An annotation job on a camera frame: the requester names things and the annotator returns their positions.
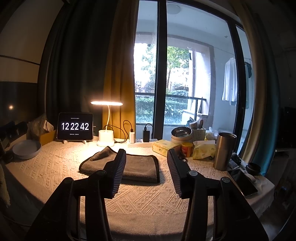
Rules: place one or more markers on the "grey plate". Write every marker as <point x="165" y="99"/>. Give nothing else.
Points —
<point x="27" y="149"/>

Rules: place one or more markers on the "white hanging shirt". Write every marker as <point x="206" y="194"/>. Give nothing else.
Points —
<point x="230" y="82"/>

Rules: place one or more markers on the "white phone charger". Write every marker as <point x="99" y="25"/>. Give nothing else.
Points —
<point x="131" y="137"/>

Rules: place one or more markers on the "orange lidded jar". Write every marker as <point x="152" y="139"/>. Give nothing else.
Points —
<point x="187" y="149"/>

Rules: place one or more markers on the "white plastic basket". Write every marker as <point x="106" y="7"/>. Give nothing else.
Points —
<point x="198" y="134"/>

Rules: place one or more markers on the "dark green curtain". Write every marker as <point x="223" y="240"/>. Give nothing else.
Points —
<point x="77" y="61"/>

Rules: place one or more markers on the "cardboard box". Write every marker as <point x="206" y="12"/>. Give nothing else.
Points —
<point x="47" y="137"/>

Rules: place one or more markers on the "white power strip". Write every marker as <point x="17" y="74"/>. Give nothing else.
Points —
<point x="140" y="143"/>

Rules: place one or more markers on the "stainless steel bowl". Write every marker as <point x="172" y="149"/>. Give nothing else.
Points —
<point x="181" y="132"/>

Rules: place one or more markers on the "tablet clock display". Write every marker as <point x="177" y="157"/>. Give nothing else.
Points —
<point x="75" y="126"/>

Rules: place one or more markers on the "stainless steel tumbler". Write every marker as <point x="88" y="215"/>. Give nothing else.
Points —
<point x="224" y="147"/>

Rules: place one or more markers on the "yellow tissue pack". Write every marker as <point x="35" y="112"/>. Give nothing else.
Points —
<point x="203" y="149"/>

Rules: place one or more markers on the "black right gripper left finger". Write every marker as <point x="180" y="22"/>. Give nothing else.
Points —
<point x="59" y="219"/>

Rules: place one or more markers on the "black smartphone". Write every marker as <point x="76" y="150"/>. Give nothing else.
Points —
<point x="243" y="182"/>

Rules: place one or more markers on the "mustard yellow curtain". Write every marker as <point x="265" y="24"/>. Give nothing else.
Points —
<point x="119" y="71"/>

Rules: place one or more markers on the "purple and grey towel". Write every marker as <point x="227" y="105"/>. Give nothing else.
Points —
<point x="138" y="168"/>

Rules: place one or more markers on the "yellow tissue box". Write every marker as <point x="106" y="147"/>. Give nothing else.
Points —
<point x="163" y="146"/>

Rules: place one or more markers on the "black power adapter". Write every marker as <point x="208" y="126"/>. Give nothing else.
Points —
<point x="146" y="135"/>

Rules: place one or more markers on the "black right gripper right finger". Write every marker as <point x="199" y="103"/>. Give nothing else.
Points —
<point x="234" y="219"/>

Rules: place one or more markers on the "white ceramic bowl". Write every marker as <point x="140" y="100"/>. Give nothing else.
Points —
<point x="180" y="140"/>

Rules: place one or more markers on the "white desk lamp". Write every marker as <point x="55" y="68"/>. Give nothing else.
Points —
<point x="105" y="136"/>

